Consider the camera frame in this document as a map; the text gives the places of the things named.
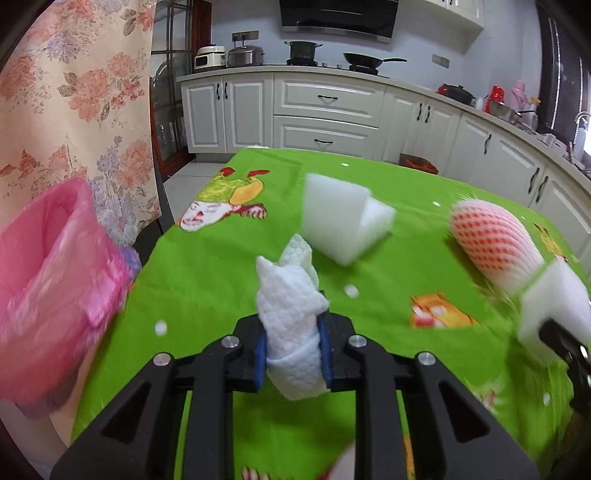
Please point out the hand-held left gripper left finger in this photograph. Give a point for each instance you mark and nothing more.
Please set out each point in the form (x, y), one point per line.
(261, 364)

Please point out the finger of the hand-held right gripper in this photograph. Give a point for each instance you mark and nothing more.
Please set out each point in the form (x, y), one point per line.
(561, 339)

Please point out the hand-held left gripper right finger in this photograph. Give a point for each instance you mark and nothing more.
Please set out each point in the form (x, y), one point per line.
(325, 364)

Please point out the white foam packing piece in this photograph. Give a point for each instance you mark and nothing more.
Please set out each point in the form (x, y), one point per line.
(337, 217)
(554, 300)

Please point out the white quilted paper towel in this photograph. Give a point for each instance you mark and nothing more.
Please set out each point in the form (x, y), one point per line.
(291, 318)

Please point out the pink trash bin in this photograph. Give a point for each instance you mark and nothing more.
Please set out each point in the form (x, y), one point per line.
(51, 286)

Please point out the green printed tablecloth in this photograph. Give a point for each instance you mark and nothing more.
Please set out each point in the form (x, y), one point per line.
(392, 295)

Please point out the dark chair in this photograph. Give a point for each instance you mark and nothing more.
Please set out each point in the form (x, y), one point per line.
(150, 240)

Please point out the chrome faucet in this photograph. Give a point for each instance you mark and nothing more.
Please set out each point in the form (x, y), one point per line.
(581, 124)

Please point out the red and black box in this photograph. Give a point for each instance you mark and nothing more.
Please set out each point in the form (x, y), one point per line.
(418, 164)

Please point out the steel bowl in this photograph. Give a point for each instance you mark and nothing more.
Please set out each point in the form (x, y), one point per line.
(504, 111)

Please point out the pink thermos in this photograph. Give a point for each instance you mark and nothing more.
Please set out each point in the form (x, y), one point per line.
(519, 94)

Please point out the red kettle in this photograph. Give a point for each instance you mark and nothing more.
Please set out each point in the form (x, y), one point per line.
(496, 93)

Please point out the white lower cabinets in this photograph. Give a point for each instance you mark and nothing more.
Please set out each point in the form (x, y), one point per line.
(323, 106)

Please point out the white cabinets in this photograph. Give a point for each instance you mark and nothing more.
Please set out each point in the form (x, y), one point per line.
(323, 106)
(455, 11)

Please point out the black clay pot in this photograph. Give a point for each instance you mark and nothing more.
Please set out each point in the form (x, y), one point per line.
(456, 94)

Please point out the dark framed window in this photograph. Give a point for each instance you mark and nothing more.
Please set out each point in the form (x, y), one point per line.
(563, 69)

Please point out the wooden glass door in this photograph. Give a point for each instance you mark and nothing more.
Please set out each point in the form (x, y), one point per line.
(173, 92)

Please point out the kitchen countertop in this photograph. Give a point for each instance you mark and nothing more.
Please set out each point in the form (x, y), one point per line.
(415, 85)

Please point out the black frying pan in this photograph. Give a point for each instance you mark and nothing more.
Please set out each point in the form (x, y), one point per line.
(362, 59)

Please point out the silver pressure cooker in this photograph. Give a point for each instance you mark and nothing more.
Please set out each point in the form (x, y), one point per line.
(245, 56)

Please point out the white rice cooker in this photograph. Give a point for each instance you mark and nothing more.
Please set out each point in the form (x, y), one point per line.
(210, 57)

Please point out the black stock pot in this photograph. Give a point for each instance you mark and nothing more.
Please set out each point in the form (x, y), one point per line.
(303, 51)

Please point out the floral curtain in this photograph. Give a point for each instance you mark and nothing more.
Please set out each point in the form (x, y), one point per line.
(69, 92)

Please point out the white upper cabinets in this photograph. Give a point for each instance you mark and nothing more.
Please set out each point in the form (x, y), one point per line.
(455, 11)

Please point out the black range hood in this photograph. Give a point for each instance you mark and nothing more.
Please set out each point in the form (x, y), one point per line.
(339, 16)

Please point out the grey wall outlet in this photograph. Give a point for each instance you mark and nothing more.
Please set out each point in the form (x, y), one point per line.
(245, 35)
(440, 59)

